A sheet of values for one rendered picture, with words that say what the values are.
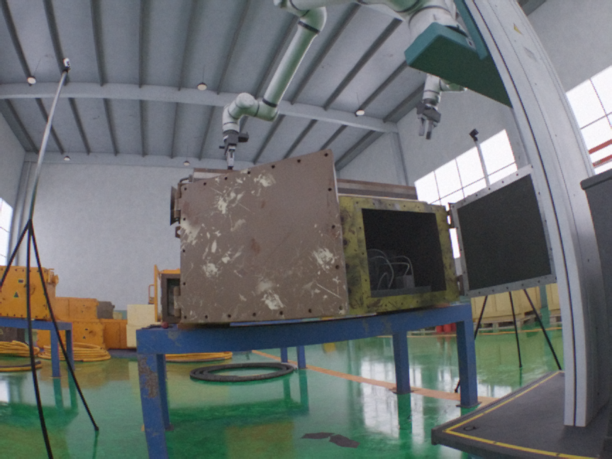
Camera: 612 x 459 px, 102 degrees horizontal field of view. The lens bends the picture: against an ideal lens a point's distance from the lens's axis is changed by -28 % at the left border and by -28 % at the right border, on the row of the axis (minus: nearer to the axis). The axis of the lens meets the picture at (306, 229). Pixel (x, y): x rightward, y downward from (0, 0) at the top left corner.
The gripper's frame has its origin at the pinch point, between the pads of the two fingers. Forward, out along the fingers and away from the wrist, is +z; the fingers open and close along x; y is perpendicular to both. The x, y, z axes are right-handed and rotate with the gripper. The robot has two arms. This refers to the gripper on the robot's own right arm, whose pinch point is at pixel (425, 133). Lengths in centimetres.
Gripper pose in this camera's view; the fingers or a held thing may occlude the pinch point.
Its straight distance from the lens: 174.3
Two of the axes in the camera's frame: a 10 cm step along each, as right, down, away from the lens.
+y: 4.6, 1.5, -8.7
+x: 8.6, 1.8, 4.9
